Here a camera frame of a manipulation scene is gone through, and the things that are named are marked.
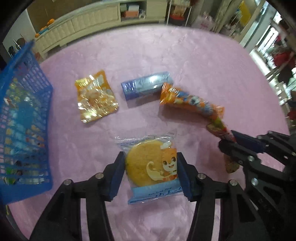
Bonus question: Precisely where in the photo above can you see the white metal shelf rack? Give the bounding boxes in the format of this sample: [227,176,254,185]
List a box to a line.
[165,1,194,27]

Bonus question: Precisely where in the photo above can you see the orange gold snack packet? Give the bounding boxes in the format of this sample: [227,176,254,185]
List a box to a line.
[75,70,119,123]

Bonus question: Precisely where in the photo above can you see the blue plastic basket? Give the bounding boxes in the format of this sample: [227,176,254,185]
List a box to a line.
[1,41,53,205]

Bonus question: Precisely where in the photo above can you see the blue mint gum pack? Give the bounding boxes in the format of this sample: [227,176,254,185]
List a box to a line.
[121,72,174,100]

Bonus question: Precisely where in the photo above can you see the pink quilted mat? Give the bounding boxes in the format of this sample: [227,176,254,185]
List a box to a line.
[10,25,288,237]

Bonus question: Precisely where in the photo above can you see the wooden clothes rack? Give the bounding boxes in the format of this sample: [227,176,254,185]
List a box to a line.
[267,19,295,86]

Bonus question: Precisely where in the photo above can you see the orange cartoon snack strip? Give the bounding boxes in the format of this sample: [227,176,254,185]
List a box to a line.
[159,82,243,174]

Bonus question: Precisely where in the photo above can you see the round cookie blue packet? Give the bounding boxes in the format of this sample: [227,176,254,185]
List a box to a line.
[115,130,183,204]

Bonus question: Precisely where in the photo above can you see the pink gift bag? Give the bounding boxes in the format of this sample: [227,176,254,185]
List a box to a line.
[192,13,215,31]

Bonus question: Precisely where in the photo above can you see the orange fruits on cabinet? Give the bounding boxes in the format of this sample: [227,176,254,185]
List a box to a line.
[35,19,55,38]

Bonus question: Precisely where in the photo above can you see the cream TV cabinet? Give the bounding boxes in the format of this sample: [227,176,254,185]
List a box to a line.
[35,1,168,58]

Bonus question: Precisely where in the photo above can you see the light blue striped snack bag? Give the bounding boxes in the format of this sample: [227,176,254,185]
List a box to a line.
[1,96,46,159]

